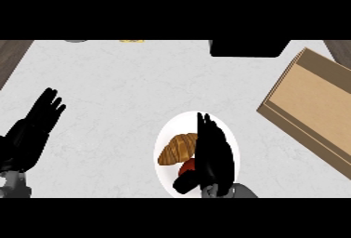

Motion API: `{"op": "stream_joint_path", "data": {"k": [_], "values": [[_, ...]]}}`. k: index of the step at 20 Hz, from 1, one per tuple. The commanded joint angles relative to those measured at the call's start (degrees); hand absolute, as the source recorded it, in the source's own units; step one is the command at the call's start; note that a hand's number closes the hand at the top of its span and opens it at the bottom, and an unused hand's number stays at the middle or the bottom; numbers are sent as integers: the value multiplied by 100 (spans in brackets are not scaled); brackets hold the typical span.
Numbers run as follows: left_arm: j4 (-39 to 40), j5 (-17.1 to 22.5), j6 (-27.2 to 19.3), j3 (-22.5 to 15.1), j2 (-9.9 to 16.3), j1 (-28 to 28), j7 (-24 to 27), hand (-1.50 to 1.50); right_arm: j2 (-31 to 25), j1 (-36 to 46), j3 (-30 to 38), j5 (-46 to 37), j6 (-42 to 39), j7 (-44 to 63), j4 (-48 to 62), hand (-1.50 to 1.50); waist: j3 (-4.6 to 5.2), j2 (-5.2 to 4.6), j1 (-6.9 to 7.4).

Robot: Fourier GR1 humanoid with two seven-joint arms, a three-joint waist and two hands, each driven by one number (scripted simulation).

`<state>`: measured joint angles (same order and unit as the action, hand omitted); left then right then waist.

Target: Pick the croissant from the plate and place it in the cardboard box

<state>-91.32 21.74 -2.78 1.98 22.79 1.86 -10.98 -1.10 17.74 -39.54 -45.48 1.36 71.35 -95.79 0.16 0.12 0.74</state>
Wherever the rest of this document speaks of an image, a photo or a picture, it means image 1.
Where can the black appliance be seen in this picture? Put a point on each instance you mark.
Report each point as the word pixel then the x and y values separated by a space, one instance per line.
pixel 246 48

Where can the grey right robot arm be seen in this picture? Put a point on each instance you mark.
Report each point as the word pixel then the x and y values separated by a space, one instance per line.
pixel 237 191

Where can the golden brown croissant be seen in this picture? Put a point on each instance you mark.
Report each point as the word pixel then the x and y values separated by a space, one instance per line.
pixel 178 148

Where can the yellow object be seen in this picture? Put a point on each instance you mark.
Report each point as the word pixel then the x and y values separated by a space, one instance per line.
pixel 131 41

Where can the white oval plate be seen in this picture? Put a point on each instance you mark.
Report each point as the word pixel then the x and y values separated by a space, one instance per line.
pixel 166 173

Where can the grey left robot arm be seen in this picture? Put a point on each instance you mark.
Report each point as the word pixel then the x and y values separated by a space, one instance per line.
pixel 14 185

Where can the grey round object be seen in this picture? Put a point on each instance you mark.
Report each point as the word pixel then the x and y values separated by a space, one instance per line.
pixel 75 41

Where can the red round fruit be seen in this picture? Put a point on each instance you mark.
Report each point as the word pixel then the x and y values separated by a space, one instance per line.
pixel 185 167

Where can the brown cardboard box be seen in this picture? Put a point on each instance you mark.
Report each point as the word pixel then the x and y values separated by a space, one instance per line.
pixel 309 108

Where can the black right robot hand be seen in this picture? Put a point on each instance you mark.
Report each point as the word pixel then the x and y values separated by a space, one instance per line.
pixel 212 155

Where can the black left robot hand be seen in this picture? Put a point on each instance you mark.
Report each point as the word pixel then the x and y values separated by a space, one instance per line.
pixel 31 133

